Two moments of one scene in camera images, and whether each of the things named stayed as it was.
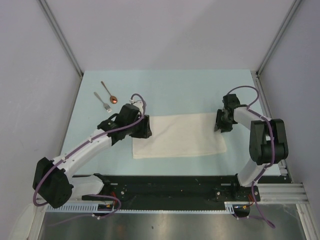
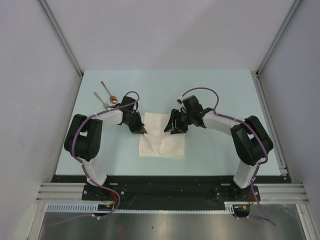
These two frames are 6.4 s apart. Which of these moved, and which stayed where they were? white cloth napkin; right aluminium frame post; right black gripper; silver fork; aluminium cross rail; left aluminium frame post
Moved: white cloth napkin; right black gripper
Stayed: aluminium cross rail; left aluminium frame post; right aluminium frame post; silver fork
